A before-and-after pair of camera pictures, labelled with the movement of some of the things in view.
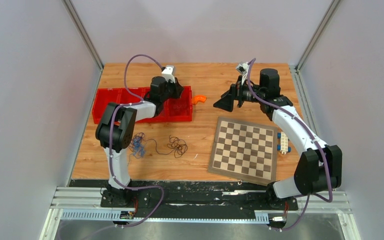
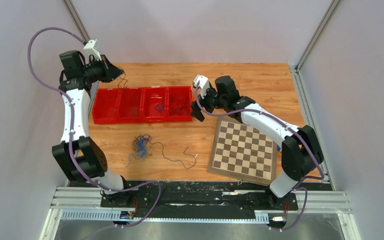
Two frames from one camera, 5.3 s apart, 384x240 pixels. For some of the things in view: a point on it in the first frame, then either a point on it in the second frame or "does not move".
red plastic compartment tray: [177, 109] does not move
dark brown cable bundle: [179, 145] -> [123, 79]
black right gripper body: [245, 93] -> [211, 100]
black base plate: [186, 195] does not move
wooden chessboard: [244, 151] does not move
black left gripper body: [172, 90] -> [100, 71]
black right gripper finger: [227, 99] -> [196, 113]
